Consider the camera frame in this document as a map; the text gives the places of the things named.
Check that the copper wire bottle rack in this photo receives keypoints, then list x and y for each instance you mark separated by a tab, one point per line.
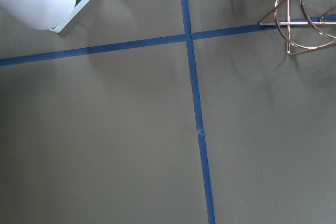
280	18

